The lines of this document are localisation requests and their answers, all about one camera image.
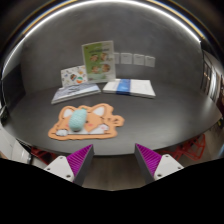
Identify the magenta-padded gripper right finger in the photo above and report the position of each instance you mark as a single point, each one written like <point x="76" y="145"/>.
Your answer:
<point x="165" y="166"/>

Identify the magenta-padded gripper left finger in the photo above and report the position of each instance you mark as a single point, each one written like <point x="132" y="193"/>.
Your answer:
<point x="61" y="166"/>

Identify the red metal chair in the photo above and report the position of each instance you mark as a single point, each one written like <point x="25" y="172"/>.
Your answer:
<point x="41" y="154"/>
<point x="188" y="148"/>

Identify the white book with blue band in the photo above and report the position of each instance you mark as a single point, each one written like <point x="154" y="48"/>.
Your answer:
<point x="140" y="88"/>

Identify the mint green perforated computer mouse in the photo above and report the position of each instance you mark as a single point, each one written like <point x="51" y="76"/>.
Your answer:
<point x="78" y="120"/>

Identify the white ceiling light strip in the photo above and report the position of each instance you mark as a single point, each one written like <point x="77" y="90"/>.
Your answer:
<point x="100" y="2"/>

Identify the green printed standing booklet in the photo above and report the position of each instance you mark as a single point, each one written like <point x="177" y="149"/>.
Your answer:
<point x="99" y="61"/>

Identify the small white illustrated card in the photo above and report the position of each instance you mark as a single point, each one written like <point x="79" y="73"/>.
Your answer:
<point x="73" y="76"/>

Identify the orange corgi-shaped mouse pad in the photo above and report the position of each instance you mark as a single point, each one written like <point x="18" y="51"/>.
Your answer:
<point x="100" y="128"/>

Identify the dark framed glass partition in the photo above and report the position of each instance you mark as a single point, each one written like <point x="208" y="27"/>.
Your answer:
<point x="210" y="76"/>

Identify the thin grey patterned book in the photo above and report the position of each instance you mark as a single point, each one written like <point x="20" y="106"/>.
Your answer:
<point x="75" y="92"/>

